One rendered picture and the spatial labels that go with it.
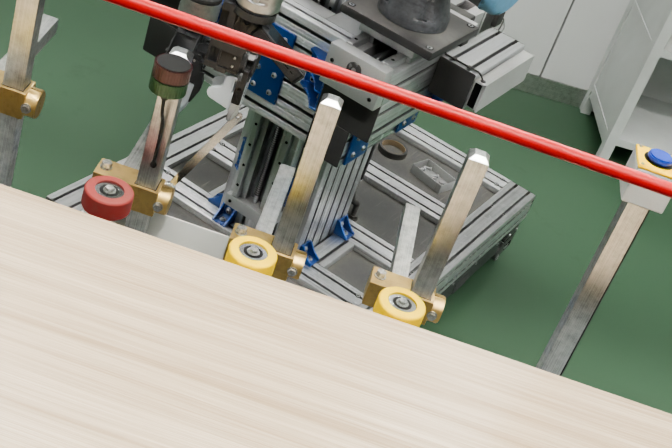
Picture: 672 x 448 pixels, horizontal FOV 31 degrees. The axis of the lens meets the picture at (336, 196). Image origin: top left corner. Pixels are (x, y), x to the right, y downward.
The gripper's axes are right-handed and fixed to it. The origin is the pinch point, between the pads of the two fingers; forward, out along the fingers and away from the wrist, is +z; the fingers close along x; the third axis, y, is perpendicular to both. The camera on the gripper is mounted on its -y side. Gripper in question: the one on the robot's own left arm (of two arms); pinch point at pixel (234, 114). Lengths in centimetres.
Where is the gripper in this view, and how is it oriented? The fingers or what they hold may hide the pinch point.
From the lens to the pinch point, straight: 206.7
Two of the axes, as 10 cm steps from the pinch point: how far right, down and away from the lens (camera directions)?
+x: -1.6, 5.0, -8.5
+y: -9.4, -3.5, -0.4
